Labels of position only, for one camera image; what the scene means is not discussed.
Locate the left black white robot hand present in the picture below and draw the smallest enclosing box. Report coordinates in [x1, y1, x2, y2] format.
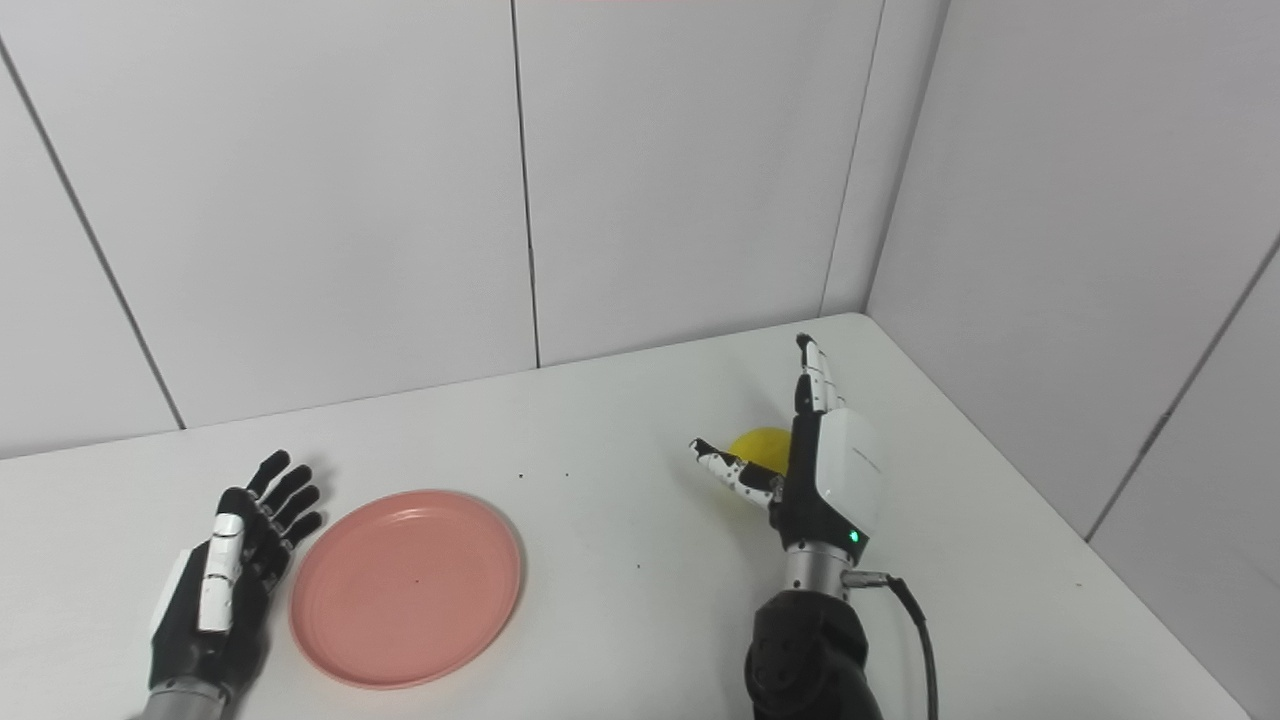
[149, 450, 324, 701]

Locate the pink plate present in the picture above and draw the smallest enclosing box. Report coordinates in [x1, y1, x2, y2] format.
[289, 489, 524, 690]

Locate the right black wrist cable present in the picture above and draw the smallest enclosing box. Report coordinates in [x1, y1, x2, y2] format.
[842, 570, 940, 720]

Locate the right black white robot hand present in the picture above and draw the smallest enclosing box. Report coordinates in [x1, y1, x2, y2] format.
[689, 334, 886, 557]

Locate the yellow lemon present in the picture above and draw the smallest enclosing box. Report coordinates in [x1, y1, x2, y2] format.
[726, 427, 794, 477]

